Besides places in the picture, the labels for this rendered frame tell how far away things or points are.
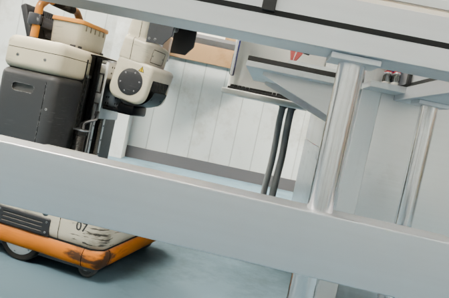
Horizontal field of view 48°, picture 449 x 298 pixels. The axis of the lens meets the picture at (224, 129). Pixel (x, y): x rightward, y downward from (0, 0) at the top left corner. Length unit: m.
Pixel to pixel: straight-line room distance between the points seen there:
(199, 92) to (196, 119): 0.28
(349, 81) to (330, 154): 0.14
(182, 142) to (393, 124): 3.68
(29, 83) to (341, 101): 1.34
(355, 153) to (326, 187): 0.81
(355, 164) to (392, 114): 0.21
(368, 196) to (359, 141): 0.18
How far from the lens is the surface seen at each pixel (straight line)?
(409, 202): 1.58
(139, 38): 2.01
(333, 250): 0.96
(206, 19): 0.93
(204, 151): 5.23
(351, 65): 0.96
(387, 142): 1.77
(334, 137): 0.95
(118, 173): 0.97
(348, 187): 1.76
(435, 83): 1.38
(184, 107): 5.22
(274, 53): 2.76
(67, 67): 2.00
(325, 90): 1.84
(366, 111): 1.75
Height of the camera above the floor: 0.70
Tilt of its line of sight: 2 degrees down
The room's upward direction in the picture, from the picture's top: 12 degrees clockwise
